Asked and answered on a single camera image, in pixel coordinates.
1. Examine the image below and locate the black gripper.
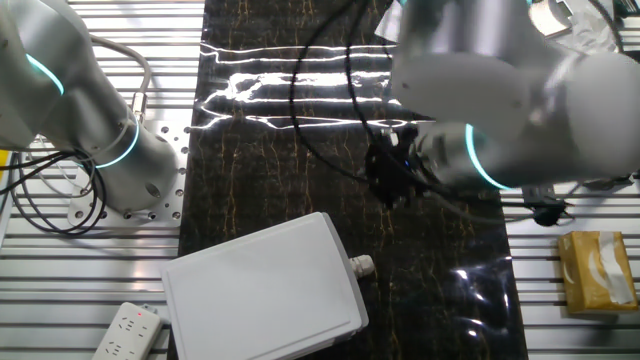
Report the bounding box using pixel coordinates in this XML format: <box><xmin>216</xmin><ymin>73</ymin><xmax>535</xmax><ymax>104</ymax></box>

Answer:
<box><xmin>363</xmin><ymin>127</ymin><xmax>427</xmax><ymax>210</ymax></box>

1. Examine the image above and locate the white drawer with knob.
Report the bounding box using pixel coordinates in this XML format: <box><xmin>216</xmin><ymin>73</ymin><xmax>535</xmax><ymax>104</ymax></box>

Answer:
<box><xmin>321</xmin><ymin>211</ymin><xmax>376</xmax><ymax>332</ymax></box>

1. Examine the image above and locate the white plastic drawer cabinet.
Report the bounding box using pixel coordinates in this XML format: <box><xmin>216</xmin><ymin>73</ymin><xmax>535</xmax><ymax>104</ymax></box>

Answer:
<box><xmin>159</xmin><ymin>212</ymin><xmax>364</xmax><ymax>360</ymax></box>

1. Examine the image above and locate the black marble pattern mat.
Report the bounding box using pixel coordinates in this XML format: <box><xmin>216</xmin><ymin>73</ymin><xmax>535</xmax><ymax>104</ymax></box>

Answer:
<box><xmin>167</xmin><ymin>0</ymin><xmax>529</xmax><ymax>360</ymax></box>

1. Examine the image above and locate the yellow tissue box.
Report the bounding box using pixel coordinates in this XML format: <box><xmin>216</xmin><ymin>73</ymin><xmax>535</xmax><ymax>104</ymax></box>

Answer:
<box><xmin>557</xmin><ymin>230</ymin><xmax>640</xmax><ymax>315</ymax></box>

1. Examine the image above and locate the crumpled white paper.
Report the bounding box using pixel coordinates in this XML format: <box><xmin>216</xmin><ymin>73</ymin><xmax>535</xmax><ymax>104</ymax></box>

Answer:
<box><xmin>569</xmin><ymin>0</ymin><xmax>621</xmax><ymax>54</ymax></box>

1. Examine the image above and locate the white power strip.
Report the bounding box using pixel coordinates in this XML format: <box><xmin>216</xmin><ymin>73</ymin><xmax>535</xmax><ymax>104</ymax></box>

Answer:
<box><xmin>91</xmin><ymin>301</ymin><xmax>163</xmax><ymax>360</ymax></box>

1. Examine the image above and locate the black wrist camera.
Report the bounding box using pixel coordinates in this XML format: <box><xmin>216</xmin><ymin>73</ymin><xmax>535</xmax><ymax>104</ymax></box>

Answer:
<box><xmin>521</xmin><ymin>183</ymin><xmax>571</xmax><ymax>227</ymax></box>

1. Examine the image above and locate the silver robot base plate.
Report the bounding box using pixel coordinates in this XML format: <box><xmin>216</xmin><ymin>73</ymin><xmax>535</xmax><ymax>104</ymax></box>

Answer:
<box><xmin>66</xmin><ymin>119</ymin><xmax>190</xmax><ymax>229</ymax></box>

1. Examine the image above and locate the thick grey robot cable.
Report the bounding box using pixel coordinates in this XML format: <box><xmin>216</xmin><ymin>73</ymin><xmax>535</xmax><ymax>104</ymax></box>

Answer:
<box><xmin>87</xmin><ymin>33</ymin><xmax>153</xmax><ymax>124</ymax></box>

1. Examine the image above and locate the black base cable bundle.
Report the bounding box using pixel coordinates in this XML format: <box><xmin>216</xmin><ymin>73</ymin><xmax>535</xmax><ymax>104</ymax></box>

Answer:
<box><xmin>0</xmin><ymin>149</ymin><xmax>109</xmax><ymax>236</ymax></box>

